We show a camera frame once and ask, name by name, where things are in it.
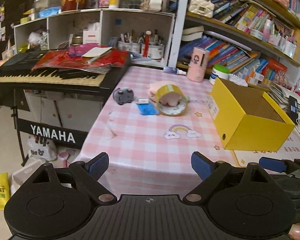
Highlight pink cylindrical container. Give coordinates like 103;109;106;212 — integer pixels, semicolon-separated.
186;47;210;82

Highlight yellow tape roll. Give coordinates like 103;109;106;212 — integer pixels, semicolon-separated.
156;84;187;116

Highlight pink checkered tablecloth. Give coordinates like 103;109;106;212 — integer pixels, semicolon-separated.
73;65;300;199

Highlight stack of papers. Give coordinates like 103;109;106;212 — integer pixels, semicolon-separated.
268;83;300;112

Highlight white quilted pouch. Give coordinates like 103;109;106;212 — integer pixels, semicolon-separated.
229;74;248;87

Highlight wooden bookshelf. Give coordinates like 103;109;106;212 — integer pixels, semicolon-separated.
169;0;300;91

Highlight cream quilted pearl handbag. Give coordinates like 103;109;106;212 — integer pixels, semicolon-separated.
188;0;215;18

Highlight white cubby shelf unit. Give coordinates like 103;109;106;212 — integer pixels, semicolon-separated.
14;8;175;68

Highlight grey purple toy truck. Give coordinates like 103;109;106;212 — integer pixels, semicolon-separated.
113;88;134;105

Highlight yellow cardboard box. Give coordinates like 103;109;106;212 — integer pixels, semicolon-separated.
207;78;295;152

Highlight pink plush pig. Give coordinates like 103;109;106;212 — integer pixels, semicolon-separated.
148;81;184;107

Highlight white jar green lid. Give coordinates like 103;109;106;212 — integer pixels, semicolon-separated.
209;64;230;85

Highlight white pen holder cups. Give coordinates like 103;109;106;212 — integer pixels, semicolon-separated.
117;41;165;60

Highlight black Yamaha keyboard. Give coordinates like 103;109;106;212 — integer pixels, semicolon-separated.
0;50;131;98

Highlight red plastic bag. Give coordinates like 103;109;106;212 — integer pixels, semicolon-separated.
31;46;131;71

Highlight white notebook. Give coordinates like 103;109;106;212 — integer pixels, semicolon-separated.
82;47;112;58

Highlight black smartphone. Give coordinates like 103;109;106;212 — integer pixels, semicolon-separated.
288;96;299;124

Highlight white shopping bag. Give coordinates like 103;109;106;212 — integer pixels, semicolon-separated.
27;135;57;161

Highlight small white box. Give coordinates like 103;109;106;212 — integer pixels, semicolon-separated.
136;98;149;105

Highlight black keyboard stand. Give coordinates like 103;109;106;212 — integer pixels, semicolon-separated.
11;89;88;167

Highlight row of colourful books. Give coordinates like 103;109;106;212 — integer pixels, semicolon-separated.
178;34;287;82

